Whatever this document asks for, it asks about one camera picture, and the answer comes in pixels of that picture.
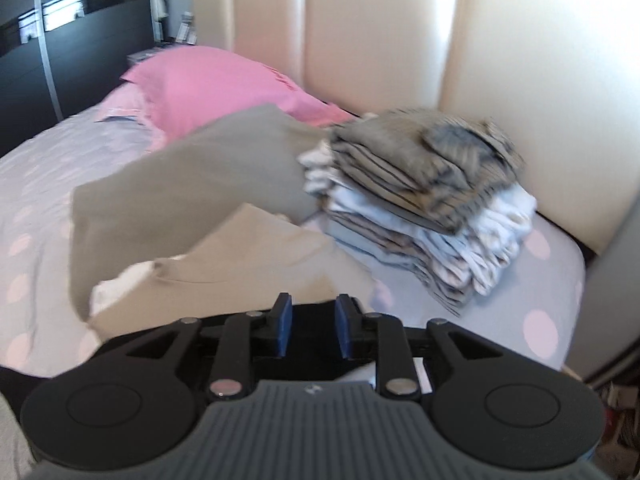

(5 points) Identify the light pink patterned pillow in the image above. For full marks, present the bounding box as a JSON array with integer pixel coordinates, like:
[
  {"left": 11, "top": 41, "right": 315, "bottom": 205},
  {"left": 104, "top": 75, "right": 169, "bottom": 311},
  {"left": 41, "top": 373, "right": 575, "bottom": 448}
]
[{"left": 92, "top": 82, "right": 168, "bottom": 153}]

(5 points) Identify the beige garment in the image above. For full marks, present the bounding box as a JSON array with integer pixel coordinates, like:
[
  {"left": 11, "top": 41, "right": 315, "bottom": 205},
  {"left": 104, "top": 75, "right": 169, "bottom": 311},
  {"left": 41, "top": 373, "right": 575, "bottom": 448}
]
[{"left": 87, "top": 203, "right": 376, "bottom": 341}]

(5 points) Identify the bed with pink dotted sheet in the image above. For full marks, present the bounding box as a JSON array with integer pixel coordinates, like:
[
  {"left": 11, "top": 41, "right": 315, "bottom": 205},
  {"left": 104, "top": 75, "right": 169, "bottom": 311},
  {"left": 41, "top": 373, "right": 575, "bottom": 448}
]
[{"left": 0, "top": 105, "right": 588, "bottom": 391}]

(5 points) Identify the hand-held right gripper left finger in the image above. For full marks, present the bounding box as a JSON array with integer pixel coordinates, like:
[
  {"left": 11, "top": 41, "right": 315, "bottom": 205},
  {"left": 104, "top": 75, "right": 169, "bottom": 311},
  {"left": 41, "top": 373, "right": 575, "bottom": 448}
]
[{"left": 125, "top": 292, "right": 293, "bottom": 403}]

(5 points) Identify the cream padded headboard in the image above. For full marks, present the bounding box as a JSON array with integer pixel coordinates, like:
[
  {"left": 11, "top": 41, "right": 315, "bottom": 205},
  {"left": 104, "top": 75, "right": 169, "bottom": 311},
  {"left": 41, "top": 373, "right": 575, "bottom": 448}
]
[{"left": 192, "top": 0, "right": 640, "bottom": 256}]

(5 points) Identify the stack of folded clothes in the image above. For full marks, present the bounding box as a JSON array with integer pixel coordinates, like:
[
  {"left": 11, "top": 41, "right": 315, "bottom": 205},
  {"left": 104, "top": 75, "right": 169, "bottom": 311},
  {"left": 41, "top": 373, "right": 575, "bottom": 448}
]
[{"left": 297, "top": 106, "right": 538, "bottom": 317}]

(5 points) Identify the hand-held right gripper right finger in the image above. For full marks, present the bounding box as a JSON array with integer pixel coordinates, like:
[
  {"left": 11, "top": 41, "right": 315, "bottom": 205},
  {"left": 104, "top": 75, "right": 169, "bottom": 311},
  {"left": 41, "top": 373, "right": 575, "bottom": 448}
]
[{"left": 334, "top": 294, "right": 508, "bottom": 403}]

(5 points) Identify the khaki garment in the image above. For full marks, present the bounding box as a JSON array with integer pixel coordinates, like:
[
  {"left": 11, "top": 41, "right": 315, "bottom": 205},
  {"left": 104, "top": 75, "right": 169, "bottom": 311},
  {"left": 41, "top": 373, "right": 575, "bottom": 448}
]
[{"left": 70, "top": 103, "right": 341, "bottom": 321}]

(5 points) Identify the dark wardrobe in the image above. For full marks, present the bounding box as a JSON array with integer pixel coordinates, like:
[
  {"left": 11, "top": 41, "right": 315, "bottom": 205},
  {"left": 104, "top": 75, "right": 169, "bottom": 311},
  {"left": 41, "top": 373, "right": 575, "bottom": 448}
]
[{"left": 0, "top": 0, "right": 166, "bottom": 158}]

